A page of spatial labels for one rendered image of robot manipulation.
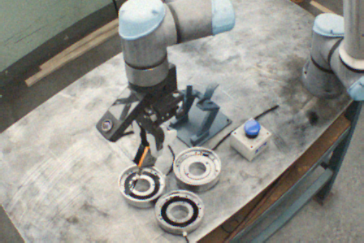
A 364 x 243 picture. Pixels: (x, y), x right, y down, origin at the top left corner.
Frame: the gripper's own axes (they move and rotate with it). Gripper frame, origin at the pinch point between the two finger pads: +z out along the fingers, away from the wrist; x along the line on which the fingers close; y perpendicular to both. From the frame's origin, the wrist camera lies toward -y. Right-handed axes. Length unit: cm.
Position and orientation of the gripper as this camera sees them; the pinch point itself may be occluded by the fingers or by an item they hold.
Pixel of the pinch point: (148, 150)
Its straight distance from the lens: 100.5
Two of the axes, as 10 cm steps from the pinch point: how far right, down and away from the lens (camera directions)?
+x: -6.7, -5.3, 5.2
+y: 7.4, -5.2, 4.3
